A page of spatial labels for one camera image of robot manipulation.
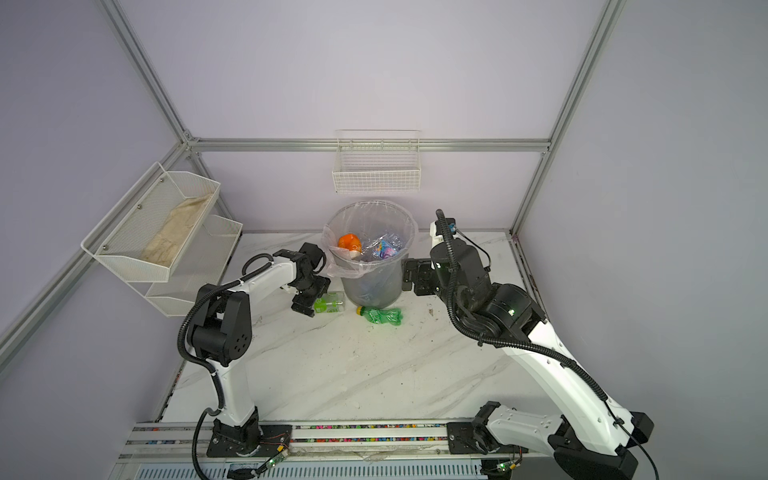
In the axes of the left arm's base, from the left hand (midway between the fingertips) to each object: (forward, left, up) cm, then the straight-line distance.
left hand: (322, 299), depth 95 cm
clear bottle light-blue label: (+6, -21, +19) cm, 29 cm away
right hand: (-11, -28, +33) cm, 44 cm away
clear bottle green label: (0, -2, -1) cm, 2 cm away
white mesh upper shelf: (+7, +44, +25) cm, 51 cm away
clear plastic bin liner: (+20, -14, +17) cm, 30 cm away
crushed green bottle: (-6, -23, +1) cm, 24 cm away
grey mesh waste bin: (-1, -17, +10) cm, 20 cm away
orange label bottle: (+11, -10, +15) cm, 21 cm away
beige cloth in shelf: (+1, +37, +24) cm, 44 cm away
